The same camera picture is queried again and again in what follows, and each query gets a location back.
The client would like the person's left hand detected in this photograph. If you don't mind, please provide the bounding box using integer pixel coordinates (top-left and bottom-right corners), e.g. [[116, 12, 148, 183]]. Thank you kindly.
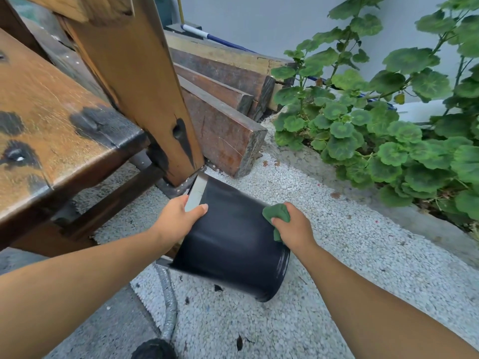
[[150, 194, 209, 252]]

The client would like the person's right hand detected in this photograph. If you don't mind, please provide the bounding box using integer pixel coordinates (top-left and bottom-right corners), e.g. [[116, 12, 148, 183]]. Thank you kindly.
[[270, 202, 317, 256]]

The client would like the green scrubbing cloth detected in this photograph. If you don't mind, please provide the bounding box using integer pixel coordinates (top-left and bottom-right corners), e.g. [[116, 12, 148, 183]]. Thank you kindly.
[[262, 203, 291, 243]]

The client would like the black plastic plant pot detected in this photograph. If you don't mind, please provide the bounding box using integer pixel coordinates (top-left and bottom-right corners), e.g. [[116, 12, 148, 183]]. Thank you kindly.
[[170, 173, 291, 303]]

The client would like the person's right forearm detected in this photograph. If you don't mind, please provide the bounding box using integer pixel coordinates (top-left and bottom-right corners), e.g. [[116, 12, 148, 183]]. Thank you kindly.
[[290, 244, 479, 359]]

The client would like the person's left forearm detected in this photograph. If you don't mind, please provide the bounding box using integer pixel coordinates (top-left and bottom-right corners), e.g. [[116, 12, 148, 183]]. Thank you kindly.
[[0, 228, 173, 359]]

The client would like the dark brown wooden beam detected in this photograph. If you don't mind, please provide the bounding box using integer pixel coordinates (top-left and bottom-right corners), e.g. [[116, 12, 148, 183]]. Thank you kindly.
[[178, 75, 268, 179], [173, 63, 255, 117], [168, 47, 277, 113]]

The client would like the green geranium plant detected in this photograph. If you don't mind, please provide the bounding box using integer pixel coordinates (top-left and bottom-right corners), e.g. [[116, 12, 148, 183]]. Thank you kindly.
[[270, 0, 479, 236]]

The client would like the black round object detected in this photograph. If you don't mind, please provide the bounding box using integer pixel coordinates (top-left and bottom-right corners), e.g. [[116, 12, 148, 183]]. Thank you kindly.
[[131, 338, 178, 359]]

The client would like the weathered wooden bench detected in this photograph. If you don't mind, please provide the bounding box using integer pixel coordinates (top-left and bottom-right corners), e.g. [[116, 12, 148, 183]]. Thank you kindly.
[[0, 0, 206, 258]]

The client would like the pale yellowish wooden beam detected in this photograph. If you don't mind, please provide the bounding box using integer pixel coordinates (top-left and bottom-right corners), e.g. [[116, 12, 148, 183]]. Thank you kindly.
[[164, 30, 297, 112]]

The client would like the grey garden hose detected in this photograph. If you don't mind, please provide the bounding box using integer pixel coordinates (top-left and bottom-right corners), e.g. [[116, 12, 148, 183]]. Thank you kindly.
[[154, 262, 178, 342]]

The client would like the blue and white broom handle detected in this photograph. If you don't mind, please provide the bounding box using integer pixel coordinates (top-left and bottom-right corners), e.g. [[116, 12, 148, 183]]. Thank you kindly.
[[181, 24, 397, 110]]

